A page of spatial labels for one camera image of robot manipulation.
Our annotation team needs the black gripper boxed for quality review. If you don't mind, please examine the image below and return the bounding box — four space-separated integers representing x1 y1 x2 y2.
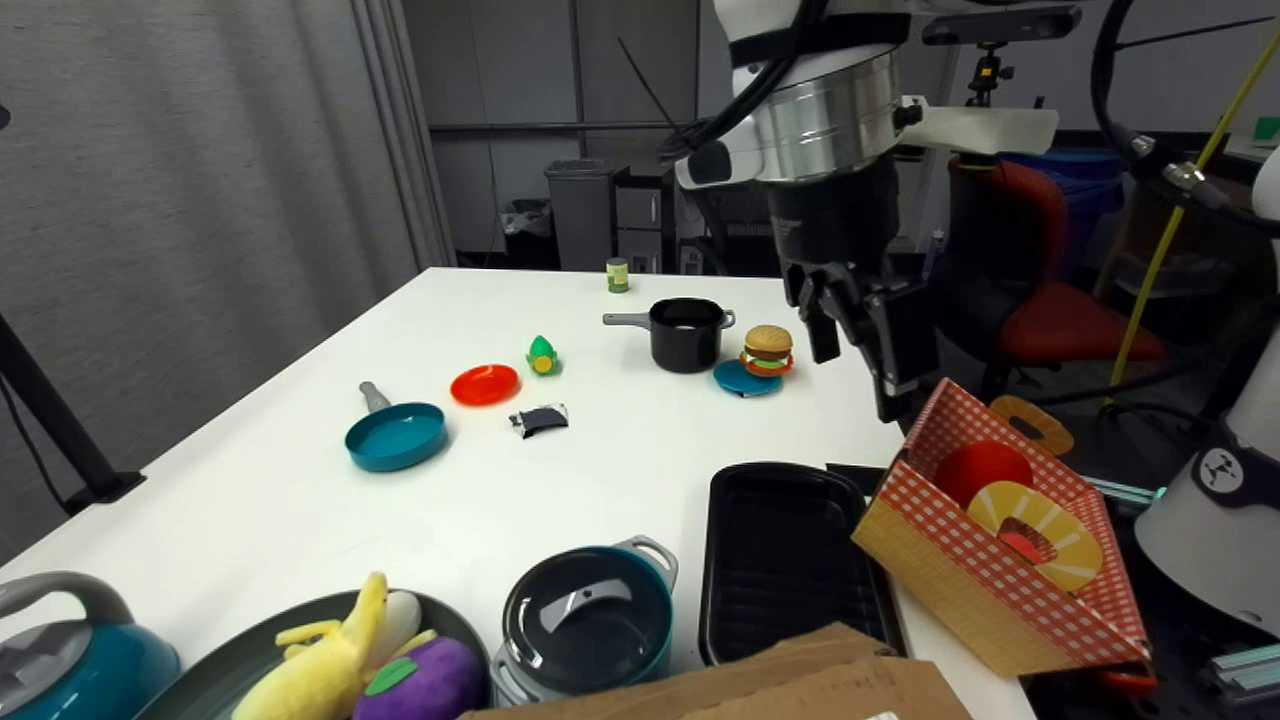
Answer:
766 163 943 434

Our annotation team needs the blue pot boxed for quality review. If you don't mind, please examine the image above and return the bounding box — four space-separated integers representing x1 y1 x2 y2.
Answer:
494 532 683 709

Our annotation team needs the toy burger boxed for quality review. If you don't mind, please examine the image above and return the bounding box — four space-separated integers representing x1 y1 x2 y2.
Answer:
740 319 802 385

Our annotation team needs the small teal plate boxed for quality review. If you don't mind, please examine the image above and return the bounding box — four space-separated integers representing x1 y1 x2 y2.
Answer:
714 358 789 403

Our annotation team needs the red office chair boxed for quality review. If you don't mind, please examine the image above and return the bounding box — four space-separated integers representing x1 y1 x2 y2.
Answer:
947 157 1173 377

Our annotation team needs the black plastic tray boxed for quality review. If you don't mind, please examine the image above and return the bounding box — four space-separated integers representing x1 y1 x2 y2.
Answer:
698 461 912 671

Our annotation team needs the blue bin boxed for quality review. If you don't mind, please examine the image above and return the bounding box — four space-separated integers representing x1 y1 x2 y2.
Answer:
1037 146 1127 261

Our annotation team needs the red checkered cardboard box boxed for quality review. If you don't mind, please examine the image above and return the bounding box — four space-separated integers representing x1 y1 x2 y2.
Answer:
852 377 1159 695

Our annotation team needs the grey trash bin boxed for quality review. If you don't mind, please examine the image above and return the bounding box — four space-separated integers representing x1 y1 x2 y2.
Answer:
545 157 624 272

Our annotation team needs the green yellow toy corn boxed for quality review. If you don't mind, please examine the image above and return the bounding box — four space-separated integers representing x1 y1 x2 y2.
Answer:
525 334 569 381

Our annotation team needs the yellow pole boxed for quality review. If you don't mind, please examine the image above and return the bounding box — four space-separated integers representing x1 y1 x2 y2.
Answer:
1110 26 1280 392

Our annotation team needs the small black packet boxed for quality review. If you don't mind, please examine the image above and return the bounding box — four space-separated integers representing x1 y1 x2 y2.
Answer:
503 399 573 443

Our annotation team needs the brown cardboard box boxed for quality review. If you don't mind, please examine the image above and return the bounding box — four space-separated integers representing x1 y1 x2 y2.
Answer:
463 620 981 720

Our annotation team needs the orange toy plate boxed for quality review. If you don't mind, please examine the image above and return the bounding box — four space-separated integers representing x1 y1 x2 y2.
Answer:
450 362 525 413

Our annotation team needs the teal toy frying pan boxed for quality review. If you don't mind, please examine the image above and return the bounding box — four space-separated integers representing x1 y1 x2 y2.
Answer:
339 377 454 476

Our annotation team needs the white plush toy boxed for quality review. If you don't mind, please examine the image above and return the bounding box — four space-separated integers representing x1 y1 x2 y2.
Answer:
372 588 427 661

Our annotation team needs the purple eggplant plush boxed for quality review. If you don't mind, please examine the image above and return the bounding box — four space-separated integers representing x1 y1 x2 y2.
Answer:
353 630 494 720

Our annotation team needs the yellow banana plush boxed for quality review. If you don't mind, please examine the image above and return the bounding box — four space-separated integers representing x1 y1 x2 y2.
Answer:
231 574 392 720

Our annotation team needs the dark round plate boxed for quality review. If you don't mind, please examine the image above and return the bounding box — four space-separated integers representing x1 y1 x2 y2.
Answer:
131 588 496 720

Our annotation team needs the teal toy kettle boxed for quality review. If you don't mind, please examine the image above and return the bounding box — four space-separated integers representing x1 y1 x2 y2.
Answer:
0 574 186 720

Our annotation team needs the black pot with handle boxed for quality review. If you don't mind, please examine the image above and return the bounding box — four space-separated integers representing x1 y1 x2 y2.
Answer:
600 295 740 377

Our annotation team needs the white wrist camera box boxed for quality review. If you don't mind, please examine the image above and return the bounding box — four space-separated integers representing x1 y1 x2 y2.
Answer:
903 97 1065 161

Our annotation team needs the yellow ring slice toy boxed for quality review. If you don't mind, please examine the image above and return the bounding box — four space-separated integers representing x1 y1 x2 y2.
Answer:
964 479 1110 599

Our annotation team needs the black camera on tripod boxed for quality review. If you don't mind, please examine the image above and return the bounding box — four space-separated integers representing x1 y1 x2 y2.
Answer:
918 3 1083 112

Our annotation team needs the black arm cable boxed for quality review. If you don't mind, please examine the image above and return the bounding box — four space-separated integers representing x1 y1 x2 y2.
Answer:
1083 0 1280 184

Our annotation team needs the black camera tripod stand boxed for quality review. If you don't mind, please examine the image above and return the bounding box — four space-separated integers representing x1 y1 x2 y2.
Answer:
0 314 148 522

